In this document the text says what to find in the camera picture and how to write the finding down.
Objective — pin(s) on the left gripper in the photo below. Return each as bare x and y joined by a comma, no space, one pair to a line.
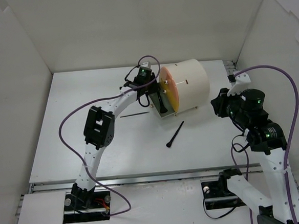
152,90

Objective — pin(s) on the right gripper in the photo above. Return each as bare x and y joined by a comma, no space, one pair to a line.
218,103

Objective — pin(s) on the grey green bottom drawer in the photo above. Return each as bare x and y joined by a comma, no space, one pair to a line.
155,105

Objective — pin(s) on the orange drawer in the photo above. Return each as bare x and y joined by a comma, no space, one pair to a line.
166,80

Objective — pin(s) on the black brush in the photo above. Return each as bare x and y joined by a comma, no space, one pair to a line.
169,144
163,109

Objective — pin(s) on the yellow drawer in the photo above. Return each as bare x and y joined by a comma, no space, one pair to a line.
172,95

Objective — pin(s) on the thin black eyeliner pencil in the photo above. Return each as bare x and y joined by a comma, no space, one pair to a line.
135,114

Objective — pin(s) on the cream round drawer organizer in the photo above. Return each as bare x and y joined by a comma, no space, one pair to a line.
192,83

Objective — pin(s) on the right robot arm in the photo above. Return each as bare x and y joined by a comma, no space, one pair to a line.
267,142

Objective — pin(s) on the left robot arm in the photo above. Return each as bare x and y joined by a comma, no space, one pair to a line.
99,129

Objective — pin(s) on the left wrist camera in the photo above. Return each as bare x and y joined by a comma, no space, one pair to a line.
146,65

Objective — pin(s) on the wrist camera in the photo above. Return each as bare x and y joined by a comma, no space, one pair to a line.
242,82
146,65

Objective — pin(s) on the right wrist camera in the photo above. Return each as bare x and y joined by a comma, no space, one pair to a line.
242,82

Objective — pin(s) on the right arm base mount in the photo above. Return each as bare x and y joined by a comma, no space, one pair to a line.
216,195

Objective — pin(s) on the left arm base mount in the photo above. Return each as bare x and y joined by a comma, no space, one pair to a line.
97,209

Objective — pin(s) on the aluminium rail frame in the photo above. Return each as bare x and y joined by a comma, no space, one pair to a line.
138,152

